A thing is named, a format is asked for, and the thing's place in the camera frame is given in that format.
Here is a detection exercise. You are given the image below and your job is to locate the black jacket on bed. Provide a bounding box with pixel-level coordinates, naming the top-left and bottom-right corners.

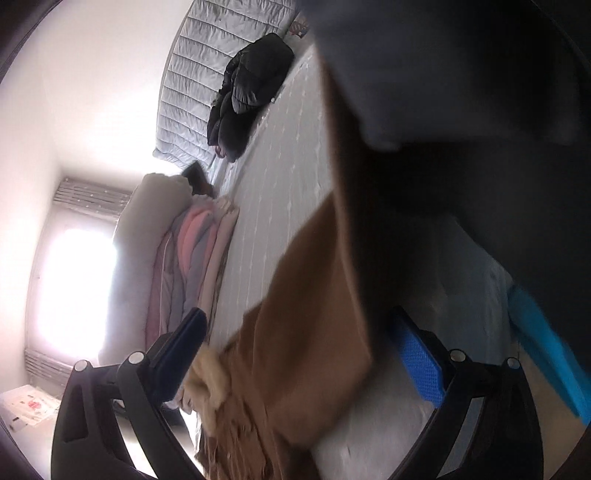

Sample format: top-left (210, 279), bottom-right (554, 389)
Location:
top-left (206, 33), bottom-right (294, 162)

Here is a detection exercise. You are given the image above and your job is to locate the stack of folded quilts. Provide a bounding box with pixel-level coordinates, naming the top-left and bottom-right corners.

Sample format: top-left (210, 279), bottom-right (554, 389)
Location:
top-left (145, 195), bottom-right (239, 347)

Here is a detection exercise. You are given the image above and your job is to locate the brown coat with fleece collar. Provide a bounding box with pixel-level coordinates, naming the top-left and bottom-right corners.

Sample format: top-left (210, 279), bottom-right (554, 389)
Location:
top-left (177, 68), bottom-right (380, 480)

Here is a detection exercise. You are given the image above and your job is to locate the grey checked bed cover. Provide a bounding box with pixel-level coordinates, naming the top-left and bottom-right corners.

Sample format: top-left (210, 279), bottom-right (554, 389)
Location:
top-left (211, 47), bottom-right (512, 479)

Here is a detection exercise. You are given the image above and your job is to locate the blue plastic stool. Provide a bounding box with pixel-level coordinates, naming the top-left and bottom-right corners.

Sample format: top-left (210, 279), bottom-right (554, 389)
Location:
top-left (508, 285), bottom-right (590, 425)

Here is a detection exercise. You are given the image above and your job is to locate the grey quilted headboard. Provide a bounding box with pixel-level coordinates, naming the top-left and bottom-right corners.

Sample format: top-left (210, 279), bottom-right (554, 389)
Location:
top-left (153, 0), bottom-right (297, 168)

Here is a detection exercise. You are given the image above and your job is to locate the large grey pillow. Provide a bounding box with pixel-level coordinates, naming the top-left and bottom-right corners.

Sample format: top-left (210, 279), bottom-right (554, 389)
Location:
top-left (98, 173), bottom-right (191, 365)

